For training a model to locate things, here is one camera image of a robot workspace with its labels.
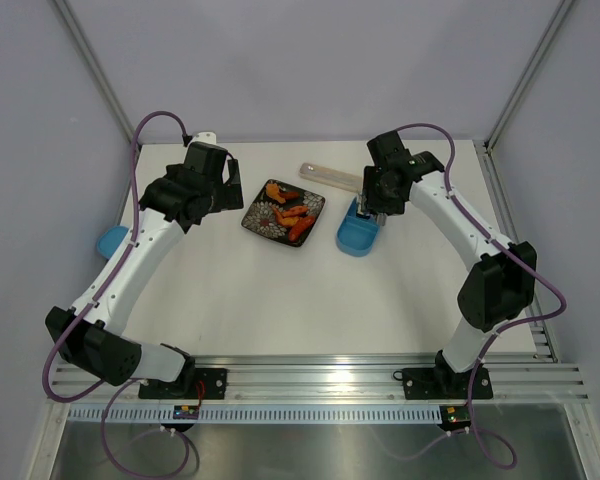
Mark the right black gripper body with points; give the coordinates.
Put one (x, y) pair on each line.
(378, 195)

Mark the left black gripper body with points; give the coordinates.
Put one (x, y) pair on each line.
(217, 196)

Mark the red sausage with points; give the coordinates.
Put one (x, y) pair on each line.
(302, 225)

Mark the blue lunch box lid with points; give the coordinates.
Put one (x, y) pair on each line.
(108, 242)

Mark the metal tongs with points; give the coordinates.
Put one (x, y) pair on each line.
(363, 212)

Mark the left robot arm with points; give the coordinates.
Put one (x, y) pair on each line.
(89, 334)

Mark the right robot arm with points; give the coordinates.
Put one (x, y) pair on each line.
(499, 283)

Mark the blue lunch box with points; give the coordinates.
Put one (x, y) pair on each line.
(356, 234)

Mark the black floral square plate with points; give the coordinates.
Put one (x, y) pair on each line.
(260, 220)

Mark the fried chicken wing top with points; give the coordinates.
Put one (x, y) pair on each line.
(274, 192)

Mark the fried chicken piece lower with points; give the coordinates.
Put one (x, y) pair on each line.
(284, 221)

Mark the left circuit board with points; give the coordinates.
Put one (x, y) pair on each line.
(186, 412)

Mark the circuit board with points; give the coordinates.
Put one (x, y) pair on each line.
(186, 412)
(454, 418)

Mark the right circuit board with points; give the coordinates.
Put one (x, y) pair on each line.
(454, 418)

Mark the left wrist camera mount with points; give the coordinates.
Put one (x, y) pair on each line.
(207, 137)

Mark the aluminium rail front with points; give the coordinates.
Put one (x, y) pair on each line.
(364, 379)

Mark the aluminium rail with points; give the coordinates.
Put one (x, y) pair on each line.
(549, 301)
(364, 379)

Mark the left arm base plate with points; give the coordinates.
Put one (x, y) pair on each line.
(210, 383)

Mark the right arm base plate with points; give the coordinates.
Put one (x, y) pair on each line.
(430, 384)

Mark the right side aluminium rail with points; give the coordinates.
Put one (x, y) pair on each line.
(549, 301)

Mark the left aluminium frame post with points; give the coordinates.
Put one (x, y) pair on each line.
(86, 53)

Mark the aluminium frame post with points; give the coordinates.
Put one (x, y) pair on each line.
(86, 53)
(533, 65)

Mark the white slotted cable duct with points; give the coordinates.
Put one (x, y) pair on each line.
(262, 414)

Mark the right aluminium frame post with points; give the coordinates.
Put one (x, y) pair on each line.
(533, 65)

